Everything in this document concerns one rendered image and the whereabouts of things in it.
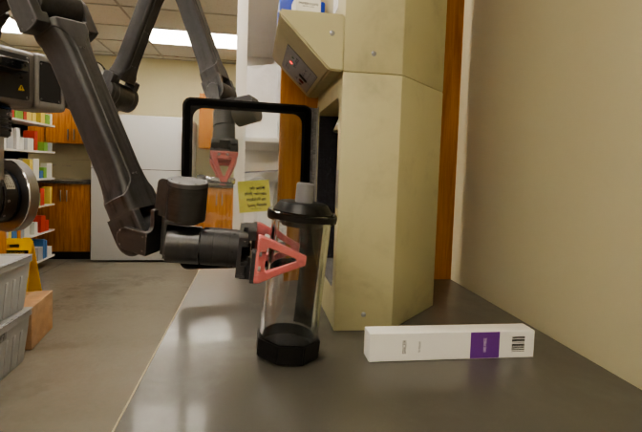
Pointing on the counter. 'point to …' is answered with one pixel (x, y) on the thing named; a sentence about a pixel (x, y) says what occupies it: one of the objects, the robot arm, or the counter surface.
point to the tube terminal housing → (386, 133)
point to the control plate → (298, 69)
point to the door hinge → (314, 148)
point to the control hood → (311, 44)
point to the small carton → (307, 4)
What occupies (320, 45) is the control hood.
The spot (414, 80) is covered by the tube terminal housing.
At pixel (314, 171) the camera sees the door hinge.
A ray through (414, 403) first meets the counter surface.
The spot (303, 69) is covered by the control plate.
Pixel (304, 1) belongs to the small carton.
